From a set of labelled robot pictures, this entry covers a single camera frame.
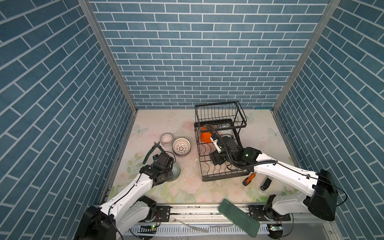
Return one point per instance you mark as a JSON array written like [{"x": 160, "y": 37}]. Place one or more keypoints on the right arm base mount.
[{"x": 266, "y": 212}]

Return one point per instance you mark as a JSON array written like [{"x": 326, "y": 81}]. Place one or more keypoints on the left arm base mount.
[{"x": 156, "y": 212}]

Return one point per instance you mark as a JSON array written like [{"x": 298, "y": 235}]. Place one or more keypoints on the aluminium front rail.
[{"x": 209, "y": 214}]

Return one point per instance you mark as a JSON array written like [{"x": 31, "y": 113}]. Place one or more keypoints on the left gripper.
[{"x": 170, "y": 174}]

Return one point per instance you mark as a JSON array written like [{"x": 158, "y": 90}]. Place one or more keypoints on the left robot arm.
[{"x": 112, "y": 219}]

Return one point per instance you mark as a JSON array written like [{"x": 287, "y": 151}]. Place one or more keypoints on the orange plastic bowl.
[{"x": 206, "y": 135}]

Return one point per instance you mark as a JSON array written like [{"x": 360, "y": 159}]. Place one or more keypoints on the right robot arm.
[{"x": 317, "y": 195}]

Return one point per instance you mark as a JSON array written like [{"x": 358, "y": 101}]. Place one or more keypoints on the dark green rectangular tray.
[{"x": 239, "y": 218}]

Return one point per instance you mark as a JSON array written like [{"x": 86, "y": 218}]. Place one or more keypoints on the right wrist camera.
[{"x": 215, "y": 140}]

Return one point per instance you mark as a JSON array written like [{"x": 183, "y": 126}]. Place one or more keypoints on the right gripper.
[{"x": 214, "y": 155}]

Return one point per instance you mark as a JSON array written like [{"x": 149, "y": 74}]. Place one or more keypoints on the orange handled screwdriver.
[{"x": 249, "y": 179}]

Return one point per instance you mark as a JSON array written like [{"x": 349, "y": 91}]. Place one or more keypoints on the black wire dish rack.
[{"x": 227, "y": 118}]

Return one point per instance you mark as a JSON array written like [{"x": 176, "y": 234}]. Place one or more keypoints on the black and white marker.
[{"x": 265, "y": 184}]

